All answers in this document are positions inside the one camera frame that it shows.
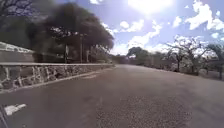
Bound bare trees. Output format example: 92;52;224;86
126;35;224;80

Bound large dark tree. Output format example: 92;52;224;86
26;2;115;64

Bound pole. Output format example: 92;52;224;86
78;33;85;64

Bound stone wall with flat top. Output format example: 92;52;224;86
0;61;116;91

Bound grey asphalt road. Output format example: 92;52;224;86
0;64;224;128

